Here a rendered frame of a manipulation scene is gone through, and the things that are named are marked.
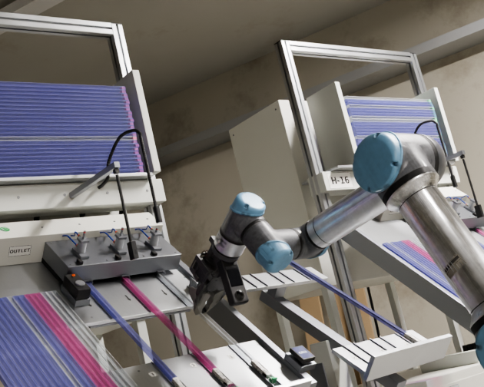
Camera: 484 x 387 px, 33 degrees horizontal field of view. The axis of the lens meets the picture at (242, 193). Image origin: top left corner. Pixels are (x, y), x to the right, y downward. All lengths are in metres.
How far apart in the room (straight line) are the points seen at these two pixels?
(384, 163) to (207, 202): 4.24
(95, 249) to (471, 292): 1.04
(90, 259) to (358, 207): 0.71
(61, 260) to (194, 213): 3.76
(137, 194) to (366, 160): 0.94
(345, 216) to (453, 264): 0.39
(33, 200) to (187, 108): 3.80
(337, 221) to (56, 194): 0.80
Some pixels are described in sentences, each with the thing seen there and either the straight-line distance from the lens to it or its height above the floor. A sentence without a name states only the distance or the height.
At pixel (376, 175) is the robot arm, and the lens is 1.55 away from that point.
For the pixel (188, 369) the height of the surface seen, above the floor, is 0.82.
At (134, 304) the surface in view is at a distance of 2.05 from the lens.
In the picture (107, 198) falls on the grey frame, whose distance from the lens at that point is 2.29.
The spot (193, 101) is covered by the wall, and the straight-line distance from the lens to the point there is 5.89.
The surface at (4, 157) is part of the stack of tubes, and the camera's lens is 2.17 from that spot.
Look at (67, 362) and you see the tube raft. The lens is 1.79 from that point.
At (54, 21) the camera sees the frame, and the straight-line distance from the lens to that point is 2.49.
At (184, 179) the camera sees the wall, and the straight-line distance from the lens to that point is 5.84.
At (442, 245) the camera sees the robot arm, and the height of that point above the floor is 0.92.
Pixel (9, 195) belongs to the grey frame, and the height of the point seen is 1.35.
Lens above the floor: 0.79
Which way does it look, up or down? 12 degrees up
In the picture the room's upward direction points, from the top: 14 degrees counter-clockwise
